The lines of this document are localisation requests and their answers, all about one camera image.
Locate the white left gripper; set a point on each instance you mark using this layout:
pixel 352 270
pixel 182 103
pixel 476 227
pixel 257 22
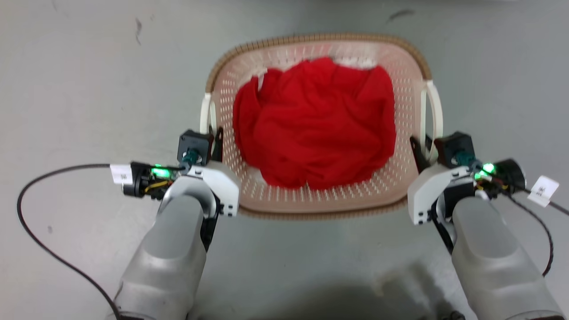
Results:
pixel 222 182

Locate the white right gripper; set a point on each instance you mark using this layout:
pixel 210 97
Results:
pixel 426 191

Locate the pink perforated plastic laundry basket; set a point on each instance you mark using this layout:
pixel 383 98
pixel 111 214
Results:
pixel 400 106

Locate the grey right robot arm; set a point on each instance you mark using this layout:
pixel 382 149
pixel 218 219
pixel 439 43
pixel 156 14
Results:
pixel 493 262

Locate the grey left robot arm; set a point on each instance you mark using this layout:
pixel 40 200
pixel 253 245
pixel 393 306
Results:
pixel 169 258

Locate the black left wrist connector module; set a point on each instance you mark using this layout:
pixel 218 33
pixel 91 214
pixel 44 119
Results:
pixel 142 180

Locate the black wrist connector module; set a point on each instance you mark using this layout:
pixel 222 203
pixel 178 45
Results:
pixel 142 180
pixel 509 173

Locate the black right wrist connector module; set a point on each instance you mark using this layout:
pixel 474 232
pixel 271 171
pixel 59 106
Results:
pixel 509 173

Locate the red garment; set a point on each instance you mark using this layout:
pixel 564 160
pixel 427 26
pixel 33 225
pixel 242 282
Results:
pixel 311 129

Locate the white cloth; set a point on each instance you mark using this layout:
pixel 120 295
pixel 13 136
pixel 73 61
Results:
pixel 355 61

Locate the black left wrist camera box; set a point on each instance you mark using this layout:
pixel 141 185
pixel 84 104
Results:
pixel 193 143

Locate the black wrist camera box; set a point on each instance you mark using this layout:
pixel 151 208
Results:
pixel 193 143
pixel 453 144

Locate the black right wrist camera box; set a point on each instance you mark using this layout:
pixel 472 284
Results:
pixel 453 144

